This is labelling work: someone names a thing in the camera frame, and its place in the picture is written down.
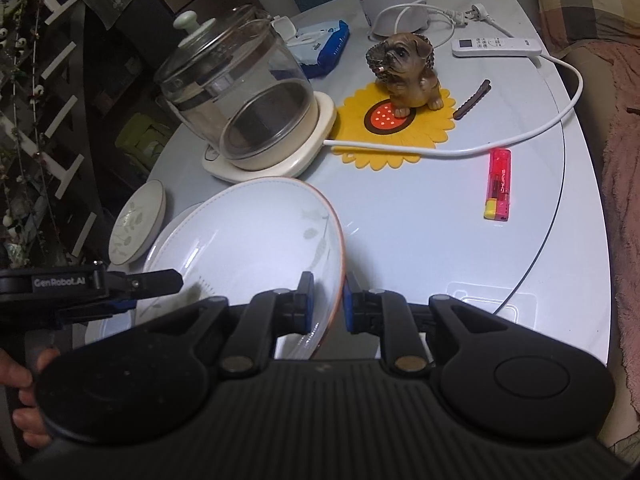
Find white plate brown rim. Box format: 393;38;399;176
134;178;346;360

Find green leaf pattern plate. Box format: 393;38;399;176
108;180;166;266

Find person left hand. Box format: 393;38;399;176
0;349;52;448

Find red flower pattern plate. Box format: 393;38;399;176
85;203;200;344

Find white lattice shelf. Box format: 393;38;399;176
1;0;103;269

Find round lazy susan turntable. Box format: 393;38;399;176
144;0;568;321

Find red lighter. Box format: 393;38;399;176
484;148;511;221

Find green stacked stools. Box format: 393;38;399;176
115;113;172;172

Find yellow sunflower coaster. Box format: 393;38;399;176
330;82;456;148

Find cream kettle base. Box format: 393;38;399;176
202;91;336;183

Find glass electric kettle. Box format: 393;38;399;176
155;4;314;162

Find brown hair clip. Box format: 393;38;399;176
452;79;491;122

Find brown dog figurine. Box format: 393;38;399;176
366;32;444;118

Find blue tissue pack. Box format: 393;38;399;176
285;20;350;79

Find pink sofa cover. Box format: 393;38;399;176
582;40;639;408

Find white remote control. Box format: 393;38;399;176
451;38;542;58

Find dark refrigerator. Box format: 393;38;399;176
81;0;259;116

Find plaid pillow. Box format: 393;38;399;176
537;0;639;54

